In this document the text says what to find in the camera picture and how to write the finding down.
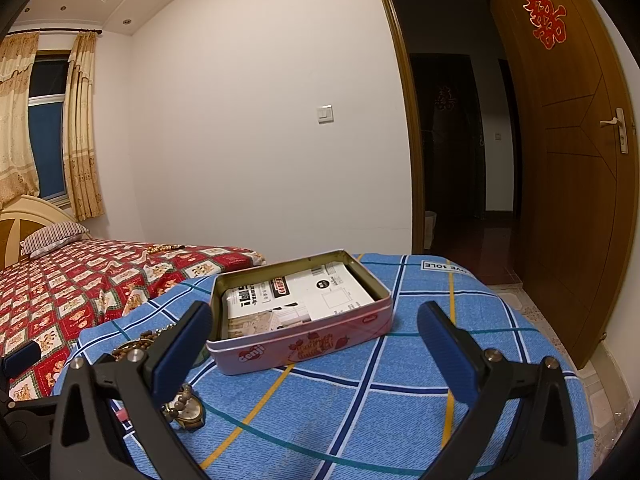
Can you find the cream wooden headboard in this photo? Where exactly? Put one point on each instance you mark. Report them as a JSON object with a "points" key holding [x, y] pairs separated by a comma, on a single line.
{"points": [[21, 218]]}

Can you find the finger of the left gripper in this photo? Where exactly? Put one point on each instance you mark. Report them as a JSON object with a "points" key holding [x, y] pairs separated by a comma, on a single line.
{"points": [[15, 363]]}

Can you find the brown wooden door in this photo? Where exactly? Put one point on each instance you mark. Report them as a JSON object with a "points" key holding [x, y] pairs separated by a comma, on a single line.
{"points": [[579, 192]]}

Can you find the beige patterned curtain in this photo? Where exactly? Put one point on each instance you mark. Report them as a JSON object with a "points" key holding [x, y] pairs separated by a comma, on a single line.
{"points": [[19, 174], [79, 155]]}

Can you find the beige patterned left curtain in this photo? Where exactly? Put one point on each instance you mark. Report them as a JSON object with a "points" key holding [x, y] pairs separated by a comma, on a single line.
{"points": [[19, 174]]}

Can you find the pink metal tin box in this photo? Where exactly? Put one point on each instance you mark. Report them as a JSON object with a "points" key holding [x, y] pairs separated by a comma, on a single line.
{"points": [[248, 354]]}

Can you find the striped pillow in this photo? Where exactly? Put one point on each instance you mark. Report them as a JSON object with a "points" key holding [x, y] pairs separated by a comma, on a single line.
{"points": [[51, 234]]}

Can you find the gold beads on bed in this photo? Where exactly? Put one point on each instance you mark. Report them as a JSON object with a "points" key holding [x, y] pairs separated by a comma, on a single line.
{"points": [[155, 249]]}

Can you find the beige patterned right curtain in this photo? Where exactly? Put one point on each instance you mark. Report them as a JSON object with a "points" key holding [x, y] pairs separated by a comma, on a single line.
{"points": [[79, 155]]}

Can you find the metal door handle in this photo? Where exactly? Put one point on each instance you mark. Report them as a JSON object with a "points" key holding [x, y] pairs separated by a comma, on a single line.
{"points": [[618, 122]]}

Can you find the white paper booklet in tin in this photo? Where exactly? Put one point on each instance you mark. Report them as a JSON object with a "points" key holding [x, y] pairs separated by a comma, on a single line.
{"points": [[293, 300]]}

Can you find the red double happiness decoration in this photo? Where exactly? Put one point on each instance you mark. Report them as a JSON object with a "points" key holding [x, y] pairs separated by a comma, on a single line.
{"points": [[548, 21]]}

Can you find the black curtain rod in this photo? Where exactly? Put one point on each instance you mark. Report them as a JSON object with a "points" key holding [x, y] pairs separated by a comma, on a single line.
{"points": [[55, 30]]}

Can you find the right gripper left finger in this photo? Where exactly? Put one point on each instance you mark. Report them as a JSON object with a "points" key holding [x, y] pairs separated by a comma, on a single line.
{"points": [[88, 441]]}

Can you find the window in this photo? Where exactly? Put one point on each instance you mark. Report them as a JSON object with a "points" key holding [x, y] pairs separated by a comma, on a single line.
{"points": [[45, 117]]}

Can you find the white wall light switch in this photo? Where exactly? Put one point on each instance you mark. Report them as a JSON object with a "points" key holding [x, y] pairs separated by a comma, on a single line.
{"points": [[325, 114]]}

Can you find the blue plaid cloth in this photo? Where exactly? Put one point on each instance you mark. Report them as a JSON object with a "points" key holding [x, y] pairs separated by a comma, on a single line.
{"points": [[378, 410]]}

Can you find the brass pocket watch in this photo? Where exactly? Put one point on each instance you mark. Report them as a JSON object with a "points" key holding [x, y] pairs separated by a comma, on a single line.
{"points": [[185, 409]]}

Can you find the red bear patterned bedspread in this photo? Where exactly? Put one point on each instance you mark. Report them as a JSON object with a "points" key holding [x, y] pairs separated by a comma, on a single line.
{"points": [[52, 298]]}

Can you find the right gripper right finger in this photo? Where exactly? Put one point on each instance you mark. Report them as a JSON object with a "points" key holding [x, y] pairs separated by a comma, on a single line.
{"points": [[541, 442]]}

